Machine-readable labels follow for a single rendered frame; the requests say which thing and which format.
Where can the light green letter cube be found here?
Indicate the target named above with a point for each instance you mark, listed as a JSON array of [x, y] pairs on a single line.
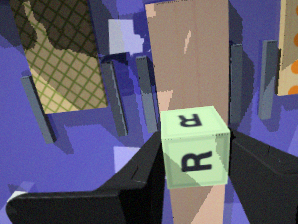
[[196, 147]]

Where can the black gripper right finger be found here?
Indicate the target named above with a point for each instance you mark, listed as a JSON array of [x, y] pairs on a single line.
[[265, 180]]

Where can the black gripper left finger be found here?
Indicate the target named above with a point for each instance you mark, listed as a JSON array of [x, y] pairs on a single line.
[[134, 195]]

